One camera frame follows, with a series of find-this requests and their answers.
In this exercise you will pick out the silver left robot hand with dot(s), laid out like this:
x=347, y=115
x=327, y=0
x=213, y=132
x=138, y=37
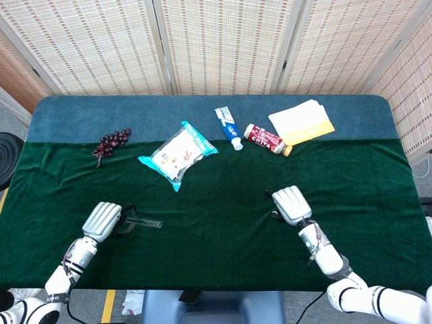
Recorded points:
x=101, y=219

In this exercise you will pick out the yellow folded cloth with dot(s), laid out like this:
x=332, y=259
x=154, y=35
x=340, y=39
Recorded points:
x=317, y=130

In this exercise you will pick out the blue table cover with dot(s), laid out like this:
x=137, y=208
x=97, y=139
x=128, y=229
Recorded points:
x=135, y=111

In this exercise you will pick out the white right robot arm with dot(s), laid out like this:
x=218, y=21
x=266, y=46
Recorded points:
x=324, y=253

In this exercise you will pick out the woven bamboo folding screen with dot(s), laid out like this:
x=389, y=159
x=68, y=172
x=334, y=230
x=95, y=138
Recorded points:
x=222, y=44

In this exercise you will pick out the red Costa coffee bottle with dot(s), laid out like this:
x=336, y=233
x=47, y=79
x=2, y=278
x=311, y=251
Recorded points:
x=265, y=138

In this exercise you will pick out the teal-edged clear snack packet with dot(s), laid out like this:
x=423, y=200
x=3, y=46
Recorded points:
x=175, y=155

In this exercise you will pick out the white crumpled paper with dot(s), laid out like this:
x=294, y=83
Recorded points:
x=133, y=302

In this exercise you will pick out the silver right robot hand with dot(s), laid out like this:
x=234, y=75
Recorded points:
x=292, y=204

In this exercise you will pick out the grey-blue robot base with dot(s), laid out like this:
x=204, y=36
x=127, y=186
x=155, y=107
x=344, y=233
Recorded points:
x=219, y=308

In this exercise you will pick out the dark red grape bunch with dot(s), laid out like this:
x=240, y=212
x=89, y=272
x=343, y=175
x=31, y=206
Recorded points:
x=109, y=143

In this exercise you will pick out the dark green velvet cloth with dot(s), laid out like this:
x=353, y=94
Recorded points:
x=216, y=202

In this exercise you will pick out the transparent glass test tube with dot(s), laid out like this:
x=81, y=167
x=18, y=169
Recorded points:
x=148, y=222

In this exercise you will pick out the black round stool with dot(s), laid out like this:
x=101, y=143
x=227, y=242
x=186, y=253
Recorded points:
x=8, y=158

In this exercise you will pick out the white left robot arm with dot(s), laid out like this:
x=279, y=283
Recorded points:
x=79, y=254

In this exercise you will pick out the blue white toothpaste tube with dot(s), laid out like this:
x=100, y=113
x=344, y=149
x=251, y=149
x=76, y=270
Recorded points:
x=229, y=128

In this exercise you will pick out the small black flat device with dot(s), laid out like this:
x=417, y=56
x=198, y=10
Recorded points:
x=189, y=297

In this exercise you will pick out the white folded cloth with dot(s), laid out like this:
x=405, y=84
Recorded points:
x=297, y=116

